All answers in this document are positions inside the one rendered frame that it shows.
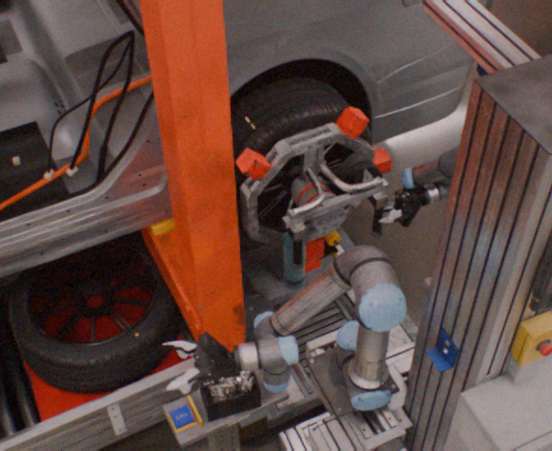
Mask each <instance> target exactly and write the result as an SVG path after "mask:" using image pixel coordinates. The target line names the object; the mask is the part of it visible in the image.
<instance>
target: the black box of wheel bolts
mask: <svg viewBox="0 0 552 451"><path fill-rule="evenodd" d="M240 372H241V377H234V378H228V379H221V380H219V383H220V384H217V385H209V386H204V387H200V381H199V388H200V393H201V397H202V399H203V404H204V407H205V410H206V414H207V420H208V422H212V421H215V420H219V419H222V418H226V417H229V416H232V414H236V413H240V412H246V411H248V410H253V409H256V408H260V407H261V388H260V385H259V382H258V379H257V378H256V374H255V371H246V372H244V371H243V370H242V371H240Z"/></svg>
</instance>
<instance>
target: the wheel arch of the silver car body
mask: <svg viewBox="0 0 552 451"><path fill-rule="evenodd" d="M294 77H297V78H298V77H307V78H313V79H316V80H320V81H323V83H325V84H327V85H329V86H332V87H333V88H334V89H335V90H336V91H337V92H338V93H339V94H340V96H341V97H342V98H343V99H344V100H346V102H347V103H348V104H349V105H350V106H351V107H355V109H359V110H361V111H362V112H363V113H364V115H365V116H366V117H367V118H368V119H369V122H368V124H367V125H366V126H367V127H368V130H369V132H370V134H371V138H373V133H374V126H375V113H374V105H373V101H372V97H370V93H369V91H368V89H367V87H366V85H365V83H364V82H363V80H362V79H361V78H360V76H359V75H358V74H357V73H356V72H355V71H353V70H352V69H351V68H350V67H348V66H347V65H346V64H343V63H341V62H338V61H336V60H332V59H327V58H322V57H305V58H298V59H293V60H288V61H285V62H282V63H280V64H276V65H274V66H271V67H269V68H268V69H267V70H263V71H261V72H260V73H258V74H256V75H255V76H254V77H253V78H250V79H249V80H247V81H246V83H245V84H243V85H242V86H241V87H244V88H246V89H247V91H248V94H249V93H250V92H252V93H253V91H255V90H256V89H258V88H259V87H261V86H262V87H263V86H266V85H270V84H271V83H274V81H277V80H282V79H286V78H294ZM239 89H240V87H239V88H237V89H236V90H235V91H234V92H233V93H232V94H231V96H230V97H229V100H230V109H231V107H232V106H233V105H235V102H234V100H233V94H234V93H235V92H236V91H237V90H239Z"/></svg>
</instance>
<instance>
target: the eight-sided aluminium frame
mask: <svg viewBox="0 0 552 451"><path fill-rule="evenodd" d="M334 142H338V143H340V144H342V145H344V146H347V148H349V149H351V150H353V151H355V152H361V153H363V154H365V155H366V156H367V157H368V158H369V160H371V162H373V163H374V158H375V151H374V150H373V149H372V148H371V146H370V145H369V144H368V143H367V142H366V141H364V140H363V139H361V138H359V137H358V138H357V140H355V139H352V138H349V137H346V133H345V132H343V130H342V129H341V128H340V127H339V126H338V125H337V124H334V123H330V124H326V125H325V126H322V127H319V128H316V129H313V130H310V131H307V132H302V133H299V135H296V136H293V137H289V138H287V139H284V140H282V141H279V142H277V143H276V144H275V145H274V146H273V149H272V150H271V151H270V153H269V154H268V155H267V156H266V159H267V160H268V163H269V164H270V166H271V168H270V169H269V171H268V172H267V174H266V175H265V177H264V178H262V179H261V180H260V181H258V180H256V179H252V178H247V179H246V180H244V182H243V184H242V185H241V186H240V193H241V208H242V224H243V230H244V231H245V233H246V234H247V236H248V237H249V239H253V240H254V241H258V242H261V243H264V244H267V245H270V246H273V247H276V248H280V249H282V250H283V249H284V243H283V238H284V236H285V235H286V234H287V232H285V233H281V232H279V231H275V230H272V229H269V228H268V227H267V226H264V225H259V224H258V213H257V197H258V196H259V194H260V193H261V192H262V191H263V190H265V188H266V186H267V185H268V184H269V183H270V181H271V180H272V179H273V178H274V177H275V175H276V173H277V172H279V171H280V170H281V169H282V167H283V166H284V165H285V164H286V162H287V160H288V159H290V158H292V157H295V156H297V155H300V154H302V153H303V152H307V151H312V150H314V149H317V147H321V146H325V145H327V144H330V143H334ZM372 178H373V176H371V175H370V173H369V171H368V170H367V169H364V170H362V171H360V172H357V173H355V182H354V184H360V183H363V182H365V181H368V180H370V179H372ZM363 199H364V198H363ZM363 199H361V200H357V202H355V203H352V204H350V205H347V206H343V208H344V209H345V217H344V219H343V221H344V220H346V219H347V218H348V216H349V215H350V213H351V212H352V211H353V210H354V209H355V208H356V207H357V206H358V205H359V204H360V203H361V202H362V200H363ZM343 221H342V222H343ZM342 222H341V223H342ZM304 226H306V232H307V233H306V240H307V242H306V243H308V242H310V241H313V240H314V239H317V238H320V237H323V236H325V235H329V234H330V233H333V232H335V231H336V230H337V229H338V228H340V227H339V225H338V226H336V228H335V229H333V230H331V231H328V232H320V231H317V230H316V229H315V228H314V225H313V224H311V223H309V224H306V225H304Z"/></svg>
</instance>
